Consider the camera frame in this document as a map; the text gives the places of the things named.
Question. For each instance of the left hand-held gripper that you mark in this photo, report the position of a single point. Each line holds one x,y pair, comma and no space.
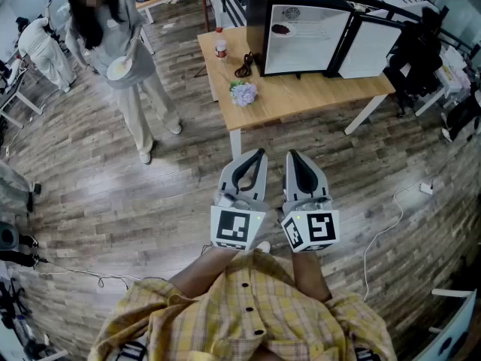
233,224

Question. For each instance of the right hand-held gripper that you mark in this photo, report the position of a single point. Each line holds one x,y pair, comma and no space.
319,228

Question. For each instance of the pile of dark red beans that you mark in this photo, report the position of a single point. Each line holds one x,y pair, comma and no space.
282,29

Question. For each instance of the person's right forearm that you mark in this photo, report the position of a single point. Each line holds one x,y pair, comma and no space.
310,276

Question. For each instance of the person's left forearm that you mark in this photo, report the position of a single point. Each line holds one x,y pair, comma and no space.
203,273

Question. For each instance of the plate with yellow food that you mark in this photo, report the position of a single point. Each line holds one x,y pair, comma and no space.
119,68

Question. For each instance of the person's white shoe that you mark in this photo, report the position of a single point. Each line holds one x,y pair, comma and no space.
264,246

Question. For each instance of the purple flower bouquet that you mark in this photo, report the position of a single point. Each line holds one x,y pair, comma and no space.
244,94

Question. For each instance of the wooden table white legs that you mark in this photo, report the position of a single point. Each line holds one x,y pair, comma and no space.
300,92

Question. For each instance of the white power adapter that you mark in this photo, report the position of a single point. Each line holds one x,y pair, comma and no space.
426,188

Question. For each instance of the person's yellow plaid shirt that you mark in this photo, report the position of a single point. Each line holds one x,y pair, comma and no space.
244,322

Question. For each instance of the clear bottle red cap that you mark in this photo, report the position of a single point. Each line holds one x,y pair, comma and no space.
220,45

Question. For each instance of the white side table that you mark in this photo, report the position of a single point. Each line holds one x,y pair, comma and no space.
447,73

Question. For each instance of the white chair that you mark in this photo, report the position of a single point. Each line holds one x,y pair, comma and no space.
451,329

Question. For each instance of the white desk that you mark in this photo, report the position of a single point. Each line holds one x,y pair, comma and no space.
17,96

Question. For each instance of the brown wooden post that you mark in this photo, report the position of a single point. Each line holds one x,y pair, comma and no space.
204,2

